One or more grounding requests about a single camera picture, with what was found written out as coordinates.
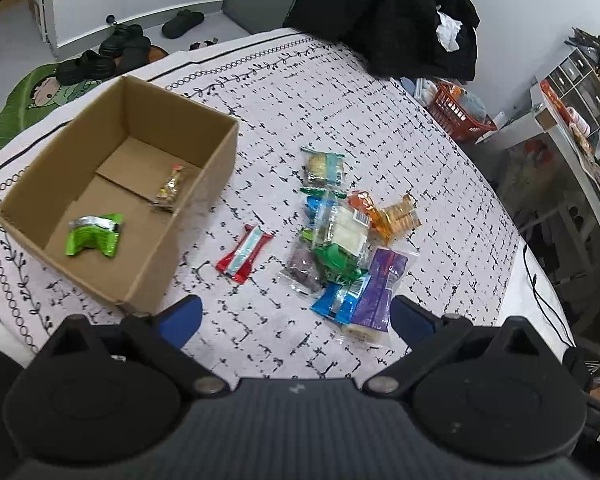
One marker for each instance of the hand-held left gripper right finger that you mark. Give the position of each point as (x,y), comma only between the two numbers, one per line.
(410,322)

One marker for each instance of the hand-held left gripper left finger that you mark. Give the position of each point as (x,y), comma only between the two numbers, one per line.
(180,317)

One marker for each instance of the long purple snack packet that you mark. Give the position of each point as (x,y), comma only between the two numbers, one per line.
(380,285)

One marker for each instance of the blue snack packet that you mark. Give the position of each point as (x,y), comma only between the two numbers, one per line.
(332,302)

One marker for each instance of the red snack bar packet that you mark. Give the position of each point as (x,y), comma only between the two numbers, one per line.
(242,255)

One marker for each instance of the green clear snack packet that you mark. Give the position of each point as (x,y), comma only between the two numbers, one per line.
(337,260)

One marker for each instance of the orange clear cracker packet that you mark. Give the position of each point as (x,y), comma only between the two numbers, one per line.
(397,217)

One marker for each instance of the clear white cracker packet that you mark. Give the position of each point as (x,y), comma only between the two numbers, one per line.
(345,230)

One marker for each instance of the dark chocolate clear packet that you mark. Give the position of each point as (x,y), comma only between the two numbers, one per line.
(302,267)

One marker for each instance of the orange snack packet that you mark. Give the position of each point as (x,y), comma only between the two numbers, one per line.
(360,204)

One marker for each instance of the small gold candy packet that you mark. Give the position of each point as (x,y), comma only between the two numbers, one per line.
(170,187)

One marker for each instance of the slim green snack packet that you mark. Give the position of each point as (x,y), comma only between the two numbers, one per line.
(325,192)

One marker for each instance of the teal cracker packet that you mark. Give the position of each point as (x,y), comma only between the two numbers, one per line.
(320,167)

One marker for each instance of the cardboard box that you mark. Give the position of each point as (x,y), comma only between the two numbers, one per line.
(130,110)

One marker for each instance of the white black patterned blanket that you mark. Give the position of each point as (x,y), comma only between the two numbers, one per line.
(380,135)

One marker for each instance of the orange plastic basket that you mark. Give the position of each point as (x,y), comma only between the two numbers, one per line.
(455,117)

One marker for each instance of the blue-grey knit item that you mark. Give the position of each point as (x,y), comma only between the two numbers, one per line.
(474,102)

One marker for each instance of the clear plastic bottles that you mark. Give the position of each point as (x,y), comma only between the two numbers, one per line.
(421,89)

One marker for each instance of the orange item in basket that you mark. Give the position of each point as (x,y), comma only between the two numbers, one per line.
(455,91)

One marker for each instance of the black chunky shoe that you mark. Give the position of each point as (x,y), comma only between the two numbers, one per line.
(85,67)
(135,60)
(122,40)

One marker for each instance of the green cartoon rug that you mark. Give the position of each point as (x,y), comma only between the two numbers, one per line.
(15,105)

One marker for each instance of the black slipper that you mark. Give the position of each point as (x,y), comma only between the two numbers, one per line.
(182,22)

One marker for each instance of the white cloth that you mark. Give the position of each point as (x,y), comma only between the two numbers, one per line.
(450,30)

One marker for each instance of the grey cubby storage unit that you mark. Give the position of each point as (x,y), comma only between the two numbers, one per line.
(575,77)

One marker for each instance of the black door stopper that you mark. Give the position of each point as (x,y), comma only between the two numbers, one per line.
(111,19)

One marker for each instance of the black clothes pile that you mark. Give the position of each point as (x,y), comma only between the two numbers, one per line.
(380,10)

